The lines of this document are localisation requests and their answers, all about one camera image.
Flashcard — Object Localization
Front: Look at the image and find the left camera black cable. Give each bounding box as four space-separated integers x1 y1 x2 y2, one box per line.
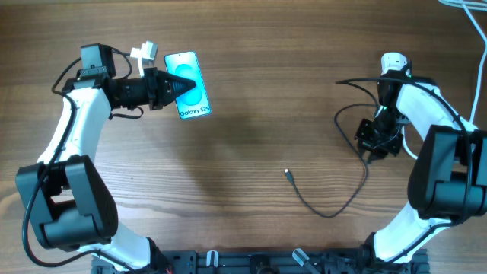
21 46 145 268

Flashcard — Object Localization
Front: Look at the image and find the white power strip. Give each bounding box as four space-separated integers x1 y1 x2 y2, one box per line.
380 52 412 78

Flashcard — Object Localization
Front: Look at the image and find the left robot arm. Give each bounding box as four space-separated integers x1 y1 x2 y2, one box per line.
15 42 196 273

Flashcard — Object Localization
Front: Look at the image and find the blue Galaxy smartphone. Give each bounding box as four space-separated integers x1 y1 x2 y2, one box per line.
164 51 212 119

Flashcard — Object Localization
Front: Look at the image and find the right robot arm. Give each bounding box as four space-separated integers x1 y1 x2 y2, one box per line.
355 70 486 273

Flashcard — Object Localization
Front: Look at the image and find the black USB charger cable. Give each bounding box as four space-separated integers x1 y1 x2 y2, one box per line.
283 102 381 219

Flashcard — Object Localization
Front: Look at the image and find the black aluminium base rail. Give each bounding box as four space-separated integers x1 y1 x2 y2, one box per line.
90 249 431 274

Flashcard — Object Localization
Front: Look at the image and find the white power strip cord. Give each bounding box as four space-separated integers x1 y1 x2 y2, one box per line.
401 0 487 161

